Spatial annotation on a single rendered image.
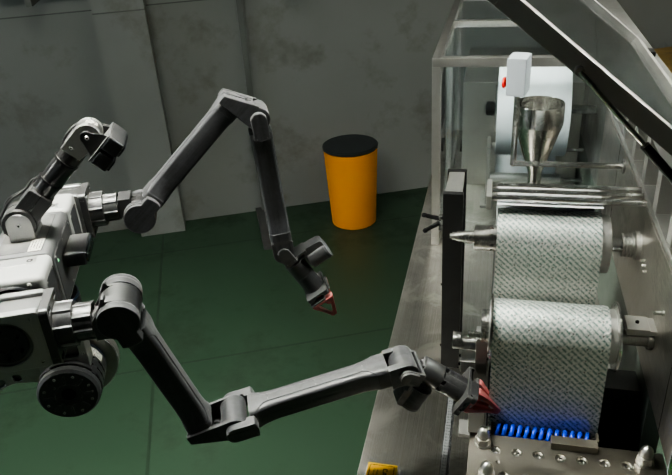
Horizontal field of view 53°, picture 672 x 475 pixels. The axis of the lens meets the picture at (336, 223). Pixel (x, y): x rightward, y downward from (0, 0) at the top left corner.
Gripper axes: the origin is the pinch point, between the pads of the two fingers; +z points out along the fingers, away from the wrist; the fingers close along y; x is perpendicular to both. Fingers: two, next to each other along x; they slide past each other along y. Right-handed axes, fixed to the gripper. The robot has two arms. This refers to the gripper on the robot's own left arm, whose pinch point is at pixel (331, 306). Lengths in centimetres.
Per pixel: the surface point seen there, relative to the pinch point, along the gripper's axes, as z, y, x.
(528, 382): 7, -56, -35
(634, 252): 8, -39, -72
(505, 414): 14, -54, -26
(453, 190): -19, -15, -46
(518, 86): -25, -1, -75
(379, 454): 14.2, -43.7, 5.0
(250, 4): -33, 286, -23
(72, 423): 37, 92, 147
